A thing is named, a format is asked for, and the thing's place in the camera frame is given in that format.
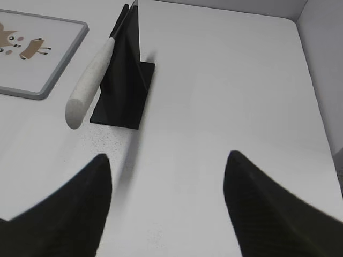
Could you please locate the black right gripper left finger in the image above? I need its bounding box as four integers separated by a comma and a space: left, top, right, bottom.
1, 154, 112, 256

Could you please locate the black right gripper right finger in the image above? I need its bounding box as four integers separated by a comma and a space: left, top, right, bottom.
223, 150, 342, 256

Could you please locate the black knife stand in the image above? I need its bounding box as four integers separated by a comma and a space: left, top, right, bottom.
90, 1, 155, 130

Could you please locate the white cutting board grey rim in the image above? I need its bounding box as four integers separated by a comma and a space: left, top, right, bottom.
1, 10, 89, 100

